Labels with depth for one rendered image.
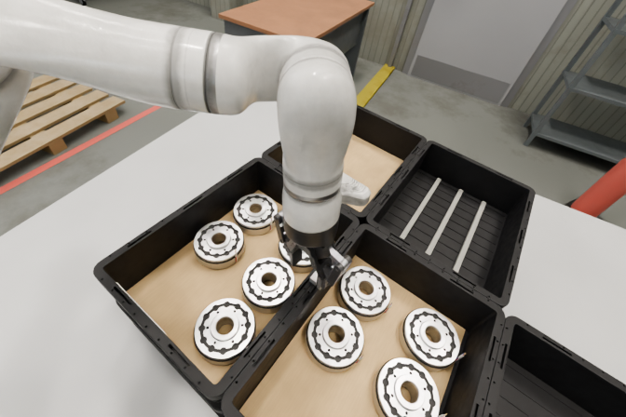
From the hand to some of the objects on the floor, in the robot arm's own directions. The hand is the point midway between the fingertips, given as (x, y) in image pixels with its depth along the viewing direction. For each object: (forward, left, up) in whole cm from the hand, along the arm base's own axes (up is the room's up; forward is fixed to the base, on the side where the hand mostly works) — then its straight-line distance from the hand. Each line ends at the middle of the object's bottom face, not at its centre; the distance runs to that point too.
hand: (308, 268), depth 50 cm
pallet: (+40, +221, -103) cm, 247 cm away
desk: (+210, +103, -113) cm, 260 cm away
